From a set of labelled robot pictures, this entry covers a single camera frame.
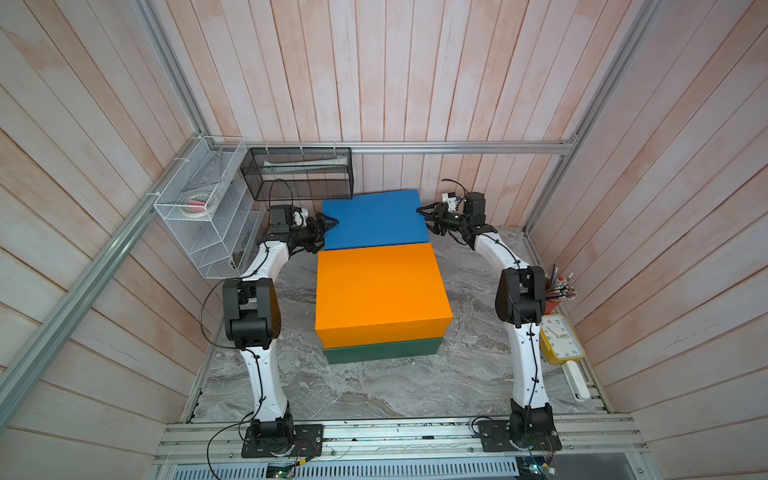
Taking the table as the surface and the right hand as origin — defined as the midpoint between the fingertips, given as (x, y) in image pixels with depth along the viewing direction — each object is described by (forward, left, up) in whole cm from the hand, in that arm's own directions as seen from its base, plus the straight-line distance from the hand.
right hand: (415, 213), depth 98 cm
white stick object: (-48, -43, -18) cm, 67 cm away
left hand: (-7, +26, -1) cm, 27 cm away
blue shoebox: (-4, +13, +1) cm, 13 cm away
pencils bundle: (-27, -39, -3) cm, 48 cm away
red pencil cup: (-27, -41, -12) cm, 51 cm away
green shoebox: (-40, +10, -19) cm, 46 cm away
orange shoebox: (-34, +11, +3) cm, 36 cm away
